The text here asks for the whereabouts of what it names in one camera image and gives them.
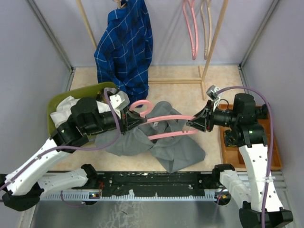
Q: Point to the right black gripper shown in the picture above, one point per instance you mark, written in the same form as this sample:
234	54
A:
204	117

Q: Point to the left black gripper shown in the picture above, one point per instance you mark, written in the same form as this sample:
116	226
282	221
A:
128	119

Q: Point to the grey shirt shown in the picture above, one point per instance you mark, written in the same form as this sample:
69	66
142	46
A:
173	153

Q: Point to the light wooden hanger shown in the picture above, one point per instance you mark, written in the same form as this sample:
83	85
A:
207	26

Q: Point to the white shirt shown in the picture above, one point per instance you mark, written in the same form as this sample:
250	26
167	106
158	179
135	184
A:
63	110

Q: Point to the pink plastic hanger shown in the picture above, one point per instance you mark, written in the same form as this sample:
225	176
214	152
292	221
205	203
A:
192	29

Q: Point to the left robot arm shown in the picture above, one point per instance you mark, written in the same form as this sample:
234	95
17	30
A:
27	185

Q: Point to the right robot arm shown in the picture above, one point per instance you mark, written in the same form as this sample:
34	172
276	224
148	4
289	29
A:
259	204

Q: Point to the blue plaid hanging shirt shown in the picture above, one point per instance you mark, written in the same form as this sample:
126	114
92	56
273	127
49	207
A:
124	52

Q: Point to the wooden hanger with blue shirt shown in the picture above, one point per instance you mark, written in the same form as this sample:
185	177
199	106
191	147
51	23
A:
120	5

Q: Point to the olive green plastic basket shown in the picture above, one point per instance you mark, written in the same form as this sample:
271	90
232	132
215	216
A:
87	91

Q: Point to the wooden clothes rack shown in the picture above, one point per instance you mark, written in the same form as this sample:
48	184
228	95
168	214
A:
202	69

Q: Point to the wooden compartment tray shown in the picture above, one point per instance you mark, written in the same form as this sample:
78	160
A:
258	154

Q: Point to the dark rolled cloth in tray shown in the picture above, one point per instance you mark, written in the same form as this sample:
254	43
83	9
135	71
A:
261	112

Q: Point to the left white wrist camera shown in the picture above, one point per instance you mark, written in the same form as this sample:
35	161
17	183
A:
120	100

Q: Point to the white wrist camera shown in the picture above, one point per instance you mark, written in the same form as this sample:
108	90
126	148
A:
120	100
212	93

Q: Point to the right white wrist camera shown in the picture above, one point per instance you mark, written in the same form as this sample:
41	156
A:
212	93

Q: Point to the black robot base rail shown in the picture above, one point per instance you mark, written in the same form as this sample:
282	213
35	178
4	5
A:
148	186

